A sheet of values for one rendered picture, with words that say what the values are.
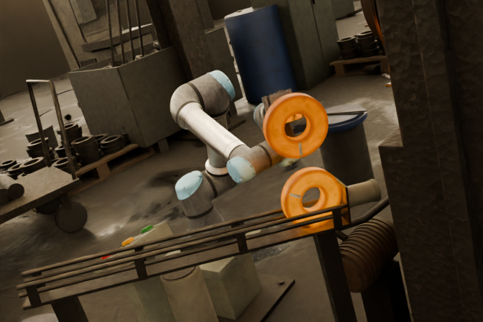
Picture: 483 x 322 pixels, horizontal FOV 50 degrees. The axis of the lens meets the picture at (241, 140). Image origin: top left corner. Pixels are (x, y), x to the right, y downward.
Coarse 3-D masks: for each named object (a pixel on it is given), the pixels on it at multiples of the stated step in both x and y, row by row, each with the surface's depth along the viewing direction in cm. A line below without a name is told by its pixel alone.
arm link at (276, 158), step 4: (264, 144) 147; (268, 144) 147; (268, 148) 146; (268, 152) 146; (272, 152) 146; (276, 152) 147; (272, 156) 146; (276, 156) 147; (280, 156) 148; (272, 160) 147; (276, 160) 148; (280, 160) 149; (284, 160) 149; (288, 160) 149; (292, 160) 149; (296, 160) 150; (272, 164) 148; (280, 164) 151; (284, 164) 150; (288, 164) 149
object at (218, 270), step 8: (248, 232) 208; (256, 232) 206; (240, 256) 196; (208, 264) 193; (216, 264) 191; (224, 264) 190; (232, 264) 192; (208, 272) 190; (216, 272) 187; (224, 272) 189
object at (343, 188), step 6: (342, 186) 129; (342, 192) 130; (342, 198) 131; (348, 198) 128; (348, 204) 129; (342, 210) 133; (348, 210) 129; (342, 216) 134; (348, 216) 130; (348, 222) 131
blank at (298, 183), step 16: (304, 176) 126; (320, 176) 128; (288, 192) 126; (304, 192) 127; (320, 192) 132; (336, 192) 130; (288, 208) 127; (304, 208) 129; (320, 208) 130; (320, 224) 131
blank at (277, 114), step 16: (288, 96) 119; (304, 96) 119; (272, 112) 119; (288, 112) 120; (304, 112) 121; (320, 112) 122; (272, 128) 120; (320, 128) 123; (272, 144) 121; (288, 144) 122; (304, 144) 123; (320, 144) 124
